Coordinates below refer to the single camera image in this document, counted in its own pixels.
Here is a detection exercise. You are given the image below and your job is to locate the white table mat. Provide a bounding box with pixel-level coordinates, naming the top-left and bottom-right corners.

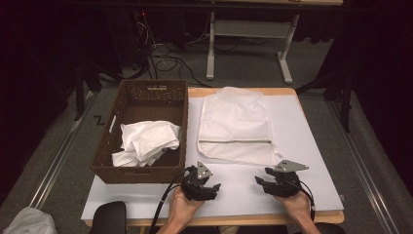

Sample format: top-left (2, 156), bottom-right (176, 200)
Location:
top-left (81, 94), bottom-right (345, 222)

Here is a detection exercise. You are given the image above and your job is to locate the black chair back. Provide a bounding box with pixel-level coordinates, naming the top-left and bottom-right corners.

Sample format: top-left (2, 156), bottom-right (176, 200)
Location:
top-left (93, 200), bottom-right (128, 234)

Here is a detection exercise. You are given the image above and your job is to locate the metal floor rail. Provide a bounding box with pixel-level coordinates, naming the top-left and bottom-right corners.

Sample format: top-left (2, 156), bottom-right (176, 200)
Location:
top-left (28, 92), bottom-right (98, 209)
top-left (325, 100), bottom-right (402, 234)

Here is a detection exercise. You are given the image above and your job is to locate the white desk frame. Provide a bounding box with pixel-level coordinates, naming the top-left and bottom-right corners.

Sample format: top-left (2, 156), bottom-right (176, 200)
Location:
top-left (201, 0), bottom-right (344, 86)

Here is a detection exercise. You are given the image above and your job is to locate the white floor cable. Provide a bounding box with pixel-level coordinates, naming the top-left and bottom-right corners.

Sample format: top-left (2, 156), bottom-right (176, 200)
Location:
top-left (135, 13), bottom-right (168, 66)

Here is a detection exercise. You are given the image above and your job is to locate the hand-held gripper black cable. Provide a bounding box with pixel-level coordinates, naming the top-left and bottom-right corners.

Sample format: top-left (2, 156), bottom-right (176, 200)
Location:
top-left (148, 166), bottom-right (196, 234)
top-left (298, 179), bottom-right (317, 222)

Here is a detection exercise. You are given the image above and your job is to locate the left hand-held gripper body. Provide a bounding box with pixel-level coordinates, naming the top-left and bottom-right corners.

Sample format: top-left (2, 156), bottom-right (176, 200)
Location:
top-left (180, 160), bottom-right (213, 202)

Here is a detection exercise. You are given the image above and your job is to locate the white garment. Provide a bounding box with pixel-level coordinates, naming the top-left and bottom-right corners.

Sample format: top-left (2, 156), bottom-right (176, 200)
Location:
top-left (111, 120), bottom-right (182, 168)

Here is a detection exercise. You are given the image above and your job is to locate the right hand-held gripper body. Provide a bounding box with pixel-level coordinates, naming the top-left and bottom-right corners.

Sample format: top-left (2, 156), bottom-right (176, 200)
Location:
top-left (268, 160), bottom-right (310, 198)

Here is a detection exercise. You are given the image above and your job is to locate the white cloth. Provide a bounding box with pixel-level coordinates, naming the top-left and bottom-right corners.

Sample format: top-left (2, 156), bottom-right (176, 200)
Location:
top-left (1, 207), bottom-right (58, 234)
top-left (197, 86), bottom-right (283, 168)

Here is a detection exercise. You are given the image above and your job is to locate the black floor cable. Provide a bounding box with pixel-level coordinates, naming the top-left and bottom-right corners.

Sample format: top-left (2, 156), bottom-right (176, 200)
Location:
top-left (150, 45), bottom-right (212, 89)

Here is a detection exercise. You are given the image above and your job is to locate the left hand-held gripper black cable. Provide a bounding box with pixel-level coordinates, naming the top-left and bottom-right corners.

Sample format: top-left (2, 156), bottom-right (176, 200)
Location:
top-left (148, 166), bottom-right (196, 234)

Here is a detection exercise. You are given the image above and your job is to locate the person's right hand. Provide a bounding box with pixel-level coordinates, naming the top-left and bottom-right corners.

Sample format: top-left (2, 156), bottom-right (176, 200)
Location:
top-left (274, 191), bottom-right (313, 222)

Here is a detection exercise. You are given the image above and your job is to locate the person's left hand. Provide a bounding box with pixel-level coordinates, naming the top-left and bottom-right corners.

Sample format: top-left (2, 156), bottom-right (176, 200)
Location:
top-left (169, 187), bottom-right (207, 226)

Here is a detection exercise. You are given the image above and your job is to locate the black stand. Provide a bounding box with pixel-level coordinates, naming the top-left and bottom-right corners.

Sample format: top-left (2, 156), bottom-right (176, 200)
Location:
top-left (295, 69), bottom-right (355, 134)
top-left (72, 61), bottom-right (105, 121)

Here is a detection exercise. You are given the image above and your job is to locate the right hand-held gripper black cable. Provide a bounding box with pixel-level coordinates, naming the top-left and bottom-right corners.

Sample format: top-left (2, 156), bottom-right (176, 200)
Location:
top-left (298, 179), bottom-right (317, 222)

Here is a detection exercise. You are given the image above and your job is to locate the brown woven basket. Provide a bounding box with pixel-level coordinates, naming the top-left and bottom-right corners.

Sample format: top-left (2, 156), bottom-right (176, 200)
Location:
top-left (90, 79), bottom-right (189, 185)

